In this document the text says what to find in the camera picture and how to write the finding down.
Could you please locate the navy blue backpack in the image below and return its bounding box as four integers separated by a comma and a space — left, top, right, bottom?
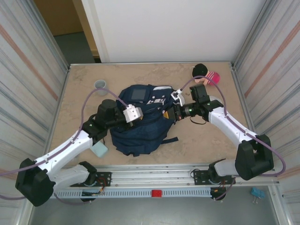
110, 84, 179, 157

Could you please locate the light blue pencil case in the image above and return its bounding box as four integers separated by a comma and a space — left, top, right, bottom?
90, 142, 109, 158

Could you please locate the grey plastic cup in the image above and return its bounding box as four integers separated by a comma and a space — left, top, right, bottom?
94, 79, 108, 97

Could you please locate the pink plush doll black hair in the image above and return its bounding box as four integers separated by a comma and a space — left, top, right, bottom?
191, 63, 221, 87

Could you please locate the blue binder clip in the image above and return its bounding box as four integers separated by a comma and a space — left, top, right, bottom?
251, 187, 266, 204

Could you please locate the brown wooden door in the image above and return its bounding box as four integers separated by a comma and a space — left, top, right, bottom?
34, 0, 99, 59

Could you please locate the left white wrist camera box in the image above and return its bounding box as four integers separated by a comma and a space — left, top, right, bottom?
123, 105, 143, 124

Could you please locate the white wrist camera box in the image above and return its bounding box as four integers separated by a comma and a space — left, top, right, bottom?
171, 89, 187, 106
123, 105, 143, 124

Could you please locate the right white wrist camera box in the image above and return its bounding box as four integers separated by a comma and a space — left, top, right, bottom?
171, 89, 187, 106

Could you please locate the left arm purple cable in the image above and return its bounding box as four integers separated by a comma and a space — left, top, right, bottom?
0, 88, 129, 207

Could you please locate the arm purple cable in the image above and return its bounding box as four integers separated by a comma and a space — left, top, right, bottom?
0, 88, 129, 207
179, 75, 287, 202

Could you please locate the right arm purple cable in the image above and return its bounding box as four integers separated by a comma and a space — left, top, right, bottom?
179, 75, 287, 202

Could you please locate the aluminium mounting rail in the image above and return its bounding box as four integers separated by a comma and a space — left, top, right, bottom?
25, 164, 281, 188

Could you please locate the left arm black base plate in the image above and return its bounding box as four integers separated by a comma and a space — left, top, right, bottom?
69, 172, 112, 188

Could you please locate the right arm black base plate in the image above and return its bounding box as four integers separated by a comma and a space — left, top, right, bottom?
193, 169, 236, 186

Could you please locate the slotted grey cable duct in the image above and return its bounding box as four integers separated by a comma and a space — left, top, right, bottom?
53, 188, 213, 199

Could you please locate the translucent enclosure side panel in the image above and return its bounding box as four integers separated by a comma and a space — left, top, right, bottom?
0, 0, 70, 209
233, 0, 300, 204

